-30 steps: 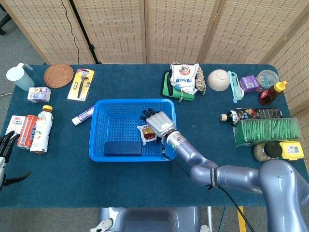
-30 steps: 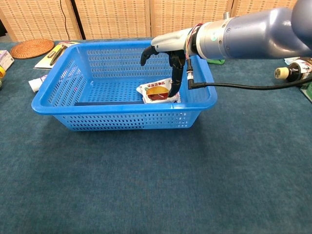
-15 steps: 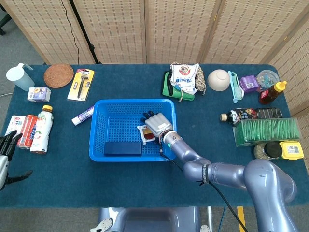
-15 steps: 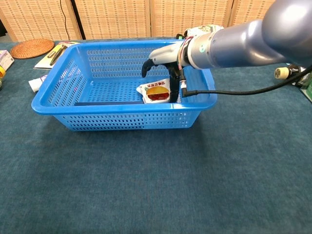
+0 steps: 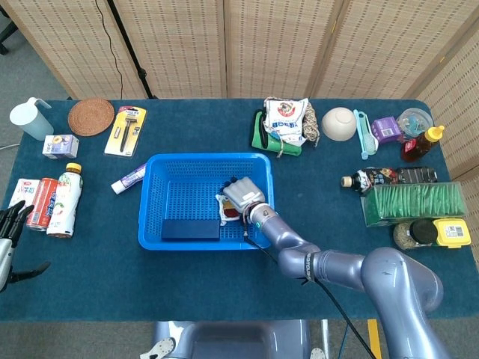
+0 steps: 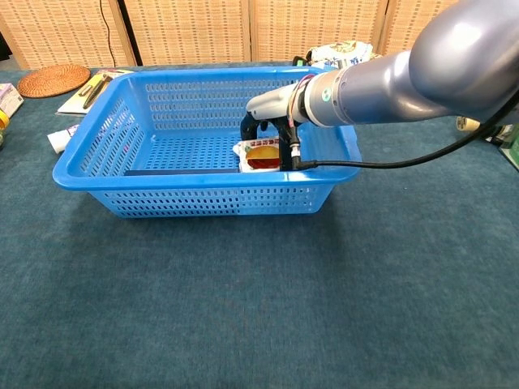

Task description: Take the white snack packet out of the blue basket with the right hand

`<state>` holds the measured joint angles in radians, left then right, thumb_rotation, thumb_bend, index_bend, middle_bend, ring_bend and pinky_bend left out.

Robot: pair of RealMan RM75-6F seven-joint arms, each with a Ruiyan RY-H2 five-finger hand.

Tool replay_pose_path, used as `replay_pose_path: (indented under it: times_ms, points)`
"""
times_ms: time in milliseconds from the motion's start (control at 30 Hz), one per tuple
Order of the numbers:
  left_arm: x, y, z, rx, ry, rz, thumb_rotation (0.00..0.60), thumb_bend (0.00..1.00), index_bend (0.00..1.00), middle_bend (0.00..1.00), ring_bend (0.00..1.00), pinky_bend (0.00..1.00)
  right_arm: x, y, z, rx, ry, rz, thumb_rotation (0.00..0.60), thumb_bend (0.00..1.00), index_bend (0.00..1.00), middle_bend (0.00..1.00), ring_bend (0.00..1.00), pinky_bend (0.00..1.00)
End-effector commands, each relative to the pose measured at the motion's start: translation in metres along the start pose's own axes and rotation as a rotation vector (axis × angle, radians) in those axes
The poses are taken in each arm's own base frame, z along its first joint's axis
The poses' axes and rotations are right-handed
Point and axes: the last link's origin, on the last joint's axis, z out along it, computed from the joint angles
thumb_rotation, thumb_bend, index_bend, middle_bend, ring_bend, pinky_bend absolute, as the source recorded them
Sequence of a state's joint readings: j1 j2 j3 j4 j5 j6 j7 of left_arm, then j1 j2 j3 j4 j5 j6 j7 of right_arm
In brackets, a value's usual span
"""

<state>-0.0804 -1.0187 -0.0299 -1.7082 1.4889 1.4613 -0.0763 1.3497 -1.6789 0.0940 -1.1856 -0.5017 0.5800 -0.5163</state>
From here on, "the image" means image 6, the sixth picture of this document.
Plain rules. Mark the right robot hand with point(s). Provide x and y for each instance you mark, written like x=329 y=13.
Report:
x=275 y=101

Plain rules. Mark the white snack packet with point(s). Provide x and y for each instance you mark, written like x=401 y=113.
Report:
x=261 y=156

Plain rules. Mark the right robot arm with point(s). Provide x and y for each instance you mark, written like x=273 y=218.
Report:
x=425 y=69

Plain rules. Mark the white printed cloth bag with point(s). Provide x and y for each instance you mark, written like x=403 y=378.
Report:
x=340 y=54

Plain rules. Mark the bamboo folding screen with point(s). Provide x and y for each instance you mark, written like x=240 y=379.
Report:
x=194 y=28

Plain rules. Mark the blue plastic basket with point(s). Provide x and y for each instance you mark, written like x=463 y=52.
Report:
x=202 y=194

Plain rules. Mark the yellow razor blister pack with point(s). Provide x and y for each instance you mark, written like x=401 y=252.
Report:
x=87 y=95

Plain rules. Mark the blue felt table cloth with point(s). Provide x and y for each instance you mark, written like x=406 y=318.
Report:
x=243 y=304

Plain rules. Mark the purple white toothpaste tube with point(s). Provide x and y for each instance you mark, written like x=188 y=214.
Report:
x=58 y=139

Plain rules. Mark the round woven rattan coaster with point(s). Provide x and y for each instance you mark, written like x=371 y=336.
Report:
x=54 y=80

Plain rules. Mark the clear box of green packets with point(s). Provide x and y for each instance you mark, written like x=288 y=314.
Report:
x=511 y=146

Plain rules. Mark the small purple white carton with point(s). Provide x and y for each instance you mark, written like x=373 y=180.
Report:
x=8 y=99

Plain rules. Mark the white bottle with yellow cap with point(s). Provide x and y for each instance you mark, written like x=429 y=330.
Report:
x=3 y=119

